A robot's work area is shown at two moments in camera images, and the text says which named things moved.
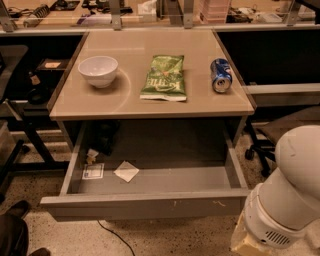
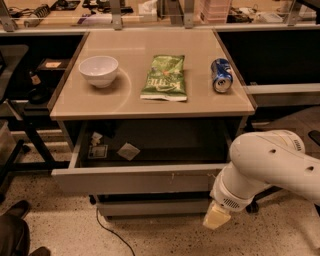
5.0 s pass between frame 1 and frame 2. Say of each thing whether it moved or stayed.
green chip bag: stayed
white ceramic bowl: stayed
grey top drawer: moved
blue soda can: stayed
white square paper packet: moved
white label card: moved
